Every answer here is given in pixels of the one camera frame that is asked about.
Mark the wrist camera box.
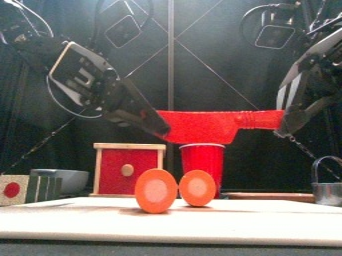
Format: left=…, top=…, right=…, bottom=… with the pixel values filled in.
left=103, top=13, right=145, bottom=50
left=253, top=10, right=298, bottom=51

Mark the green striped block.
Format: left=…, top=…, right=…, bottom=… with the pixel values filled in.
left=24, top=175, right=64, bottom=204

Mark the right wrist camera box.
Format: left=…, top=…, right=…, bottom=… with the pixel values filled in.
left=253, top=10, right=298, bottom=51

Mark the red plastic cup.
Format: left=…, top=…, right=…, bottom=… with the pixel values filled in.
left=178, top=142, right=227, bottom=200

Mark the white block with red dot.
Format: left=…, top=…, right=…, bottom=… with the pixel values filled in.
left=0, top=174, right=31, bottom=207

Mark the orange carrot slice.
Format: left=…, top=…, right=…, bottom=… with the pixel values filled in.
left=178, top=169, right=218, bottom=208
left=134, top=168, right=179, bottom=215

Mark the grey bowl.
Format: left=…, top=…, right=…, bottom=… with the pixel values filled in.
left=30, top=168, right=91, bottom=196

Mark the grey vertical frame pole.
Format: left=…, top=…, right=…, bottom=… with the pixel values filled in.
left=166, top=0, right=177, bottom=171

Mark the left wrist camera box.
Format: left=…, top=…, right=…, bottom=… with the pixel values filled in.
left=103, top=13, right=145, bottom=50

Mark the left arm cable loop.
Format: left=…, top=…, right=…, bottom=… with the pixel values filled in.
left=46, top=75, right=104, bottom=120

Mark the white cutting board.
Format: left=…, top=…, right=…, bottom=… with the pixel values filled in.
left=0, top=195, right=342, bottom=248

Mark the brown wooden board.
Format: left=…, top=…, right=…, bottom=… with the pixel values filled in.
left=221, top=191, right=318, bottom=203

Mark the wooden box with red panel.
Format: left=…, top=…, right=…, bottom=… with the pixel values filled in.
left=90, top=142, right=167, bottom=198

